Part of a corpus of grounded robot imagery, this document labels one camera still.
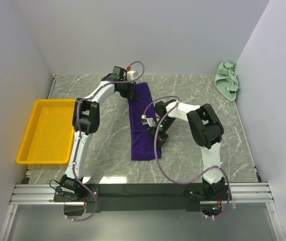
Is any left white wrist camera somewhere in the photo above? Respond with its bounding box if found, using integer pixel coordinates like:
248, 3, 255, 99
126, 66, 139, 81

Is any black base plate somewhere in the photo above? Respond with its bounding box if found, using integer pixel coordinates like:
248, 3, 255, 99
53, 183, 231, 213

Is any aluminium frame rail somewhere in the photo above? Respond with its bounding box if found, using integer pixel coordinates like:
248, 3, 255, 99
0, 183, 285, 240

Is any purple towel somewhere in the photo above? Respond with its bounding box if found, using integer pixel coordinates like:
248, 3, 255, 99
128, 82, 156, 161

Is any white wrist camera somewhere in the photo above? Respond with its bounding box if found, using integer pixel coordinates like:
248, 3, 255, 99
141, 114, 157, 127
126, 66, 139, 81

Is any green crumpled towel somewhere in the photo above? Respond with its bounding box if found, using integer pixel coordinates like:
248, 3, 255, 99
215, 61, 239, 102

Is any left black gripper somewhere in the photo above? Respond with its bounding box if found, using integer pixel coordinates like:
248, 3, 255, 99
118, 80, 137, 101

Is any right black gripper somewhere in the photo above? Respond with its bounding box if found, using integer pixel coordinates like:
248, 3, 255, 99
148, 117, 177, 153

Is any yellow plastic tray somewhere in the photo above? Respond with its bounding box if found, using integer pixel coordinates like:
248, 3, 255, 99
16, 99, 75, 165

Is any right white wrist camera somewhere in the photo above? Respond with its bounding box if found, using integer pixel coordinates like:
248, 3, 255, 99
141, 114, 157, 127

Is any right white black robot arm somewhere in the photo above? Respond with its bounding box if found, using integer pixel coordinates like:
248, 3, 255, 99
141, 99, 227, 200

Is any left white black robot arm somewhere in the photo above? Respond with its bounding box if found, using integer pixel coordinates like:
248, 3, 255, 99
59, 66, 137, 202

